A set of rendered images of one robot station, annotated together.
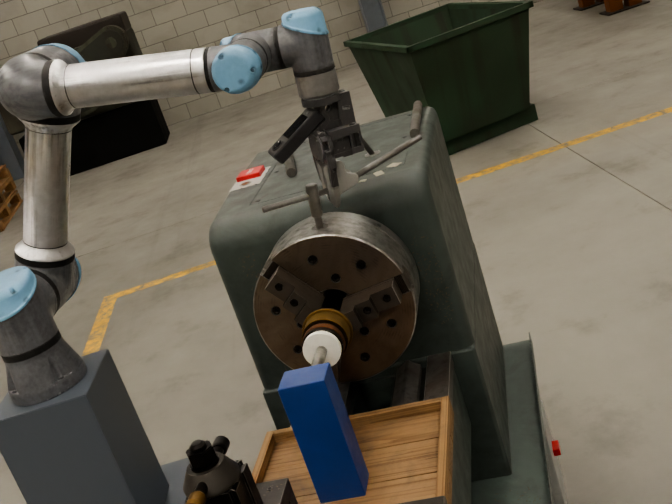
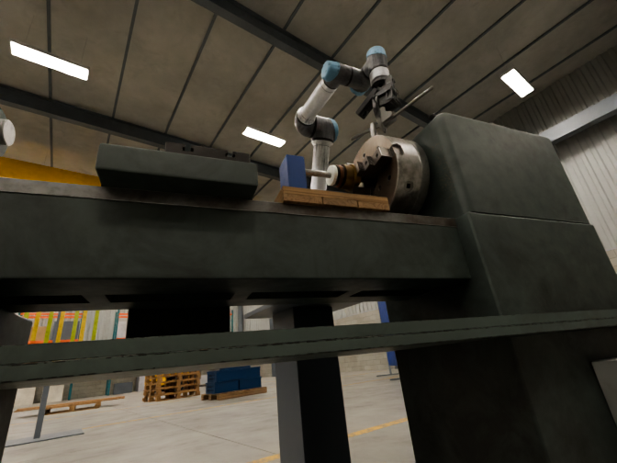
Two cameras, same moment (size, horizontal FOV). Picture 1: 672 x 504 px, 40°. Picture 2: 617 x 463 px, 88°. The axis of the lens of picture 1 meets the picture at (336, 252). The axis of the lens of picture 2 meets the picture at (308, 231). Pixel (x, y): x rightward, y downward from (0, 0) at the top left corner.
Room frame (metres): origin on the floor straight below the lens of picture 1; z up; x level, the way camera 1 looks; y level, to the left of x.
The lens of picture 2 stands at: (0.82, -0.59, 0.51)
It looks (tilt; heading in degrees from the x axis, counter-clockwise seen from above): 22 degrees up; 52
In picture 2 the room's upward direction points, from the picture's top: 6 degrees counter-clockwise
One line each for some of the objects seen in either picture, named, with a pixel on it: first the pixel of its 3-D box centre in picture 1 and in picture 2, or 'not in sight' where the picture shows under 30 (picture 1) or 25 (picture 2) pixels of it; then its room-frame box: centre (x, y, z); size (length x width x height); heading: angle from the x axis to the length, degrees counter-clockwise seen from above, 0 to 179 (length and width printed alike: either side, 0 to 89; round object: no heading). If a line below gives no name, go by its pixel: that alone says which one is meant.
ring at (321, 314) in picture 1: (326, 335); (345, 177); (1.51, 0.06, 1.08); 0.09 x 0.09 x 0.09; 76
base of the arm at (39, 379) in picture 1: (39, 362); not in sight; (1.67, 0.61, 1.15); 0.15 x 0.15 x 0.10
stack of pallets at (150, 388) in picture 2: not in sight; (173, 383); (3.44, 9.61, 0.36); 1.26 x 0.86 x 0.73; 11
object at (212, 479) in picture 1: (208, 472); not in sight; (1.09, 0.26, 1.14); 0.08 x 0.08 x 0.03
